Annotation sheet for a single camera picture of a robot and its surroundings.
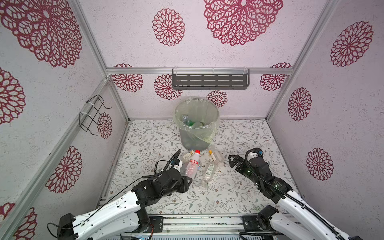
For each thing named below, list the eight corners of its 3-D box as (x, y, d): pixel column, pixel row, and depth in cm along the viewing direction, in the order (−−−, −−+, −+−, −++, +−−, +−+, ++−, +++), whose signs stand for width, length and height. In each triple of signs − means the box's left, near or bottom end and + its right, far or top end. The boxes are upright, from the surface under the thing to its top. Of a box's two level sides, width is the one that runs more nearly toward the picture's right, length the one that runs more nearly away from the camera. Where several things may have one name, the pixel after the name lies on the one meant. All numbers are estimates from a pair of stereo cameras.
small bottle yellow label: (219, 169, 94) (220, 166, 91) (207, 154, 101) (207, 150, 98) (224, 166, 96) (225, 163, 92) (212, 151, 103) (212, 148, 100)
